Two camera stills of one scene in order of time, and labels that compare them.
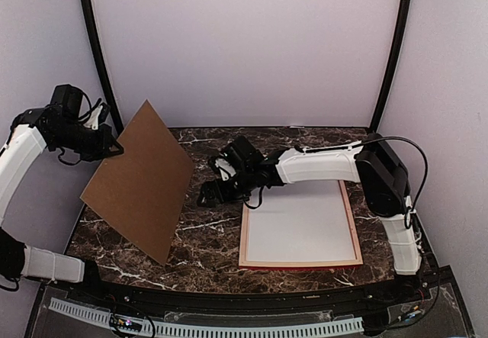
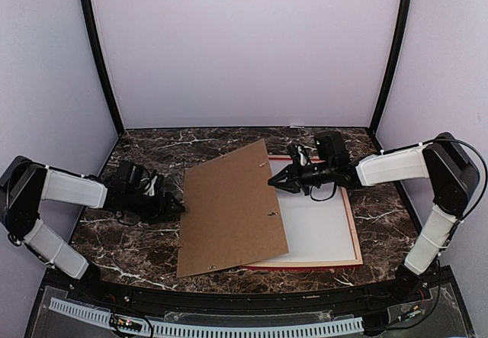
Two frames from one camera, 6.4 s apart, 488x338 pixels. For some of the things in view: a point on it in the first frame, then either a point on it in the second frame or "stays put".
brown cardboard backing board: [142, 191] -> [229, 212]
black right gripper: [208, 187] -> [294, 182]
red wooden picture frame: [300, 226] stays put
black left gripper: [106, 137] -> [161, 211]
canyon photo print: [300, 222] stays put
